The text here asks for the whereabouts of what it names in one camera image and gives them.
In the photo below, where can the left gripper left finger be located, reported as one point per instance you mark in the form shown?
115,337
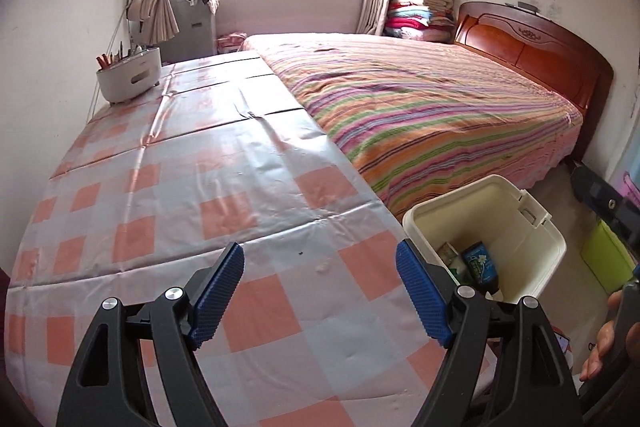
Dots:
184,318

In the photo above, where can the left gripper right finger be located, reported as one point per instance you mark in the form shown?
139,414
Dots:
458,318

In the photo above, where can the blue label brown bottle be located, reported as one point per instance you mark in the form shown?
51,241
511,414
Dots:
481,268

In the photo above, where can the green plastic bag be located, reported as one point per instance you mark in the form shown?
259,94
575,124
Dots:
454,262

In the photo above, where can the cream plastic trash bin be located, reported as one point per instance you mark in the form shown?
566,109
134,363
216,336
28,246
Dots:
521,239

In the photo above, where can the person's right hand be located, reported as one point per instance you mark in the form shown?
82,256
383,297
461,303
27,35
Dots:
605,341

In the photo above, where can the green storage box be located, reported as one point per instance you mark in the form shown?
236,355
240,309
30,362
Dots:
607,258

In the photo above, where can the checkered plastic tablecloth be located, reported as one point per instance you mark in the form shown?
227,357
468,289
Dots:
319,332

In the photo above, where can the wooden headboard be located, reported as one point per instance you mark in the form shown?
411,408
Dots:
543,52

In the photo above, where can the striped bed sheet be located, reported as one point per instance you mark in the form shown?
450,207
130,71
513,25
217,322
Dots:
418,119

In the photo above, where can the white round pen holder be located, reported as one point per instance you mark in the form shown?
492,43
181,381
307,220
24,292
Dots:
130,77

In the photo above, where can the stack of folded quilts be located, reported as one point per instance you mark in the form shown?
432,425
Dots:
421,20

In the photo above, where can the grey air cooler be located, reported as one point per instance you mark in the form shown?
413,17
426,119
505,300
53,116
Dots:
197,33

